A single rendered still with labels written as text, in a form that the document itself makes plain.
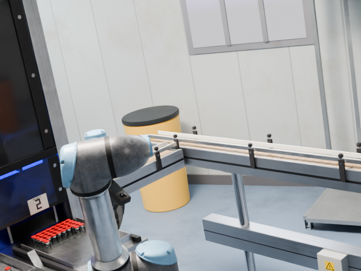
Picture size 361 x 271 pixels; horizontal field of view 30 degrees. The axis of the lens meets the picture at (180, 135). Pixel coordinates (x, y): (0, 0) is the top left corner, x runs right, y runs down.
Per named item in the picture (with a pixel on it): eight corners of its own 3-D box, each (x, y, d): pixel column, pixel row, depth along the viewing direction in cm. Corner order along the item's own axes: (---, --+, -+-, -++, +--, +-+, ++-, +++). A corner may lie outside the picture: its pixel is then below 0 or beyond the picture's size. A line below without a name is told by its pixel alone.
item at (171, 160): (74, 222, 283) (66, 187, 278) (53, 216, 294) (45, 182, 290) (187, 166, 327) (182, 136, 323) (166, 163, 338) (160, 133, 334)
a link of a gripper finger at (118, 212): (116, 224, 244) (110, 200, 242) (126, 227, 240) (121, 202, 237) (109, 227, 242) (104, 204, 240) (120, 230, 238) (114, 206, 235)
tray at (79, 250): (22, 252, 252) (20, 244, 251) (78, 225, 269) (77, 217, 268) (74, 273, 227) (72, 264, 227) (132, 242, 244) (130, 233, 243)
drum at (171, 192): (204, 192, 526) (188, 104, 506) (178, 215, 490) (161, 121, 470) (156, 191, 547) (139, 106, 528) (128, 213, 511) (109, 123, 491)
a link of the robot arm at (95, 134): (82, 137, 225) (83, 130, 233) (88, 168, 228) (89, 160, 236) (105, 132, 226) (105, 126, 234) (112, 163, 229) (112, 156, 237)
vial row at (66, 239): (42, 251, 249) (39, 240, 248) (80, 232, 261) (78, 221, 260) (45, 252, 248) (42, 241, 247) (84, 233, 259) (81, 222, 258)
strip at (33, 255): (30, 268, 238) (26, 252, 236) (37, 264, 240) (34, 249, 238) (52, 277, 228) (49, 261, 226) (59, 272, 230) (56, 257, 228)
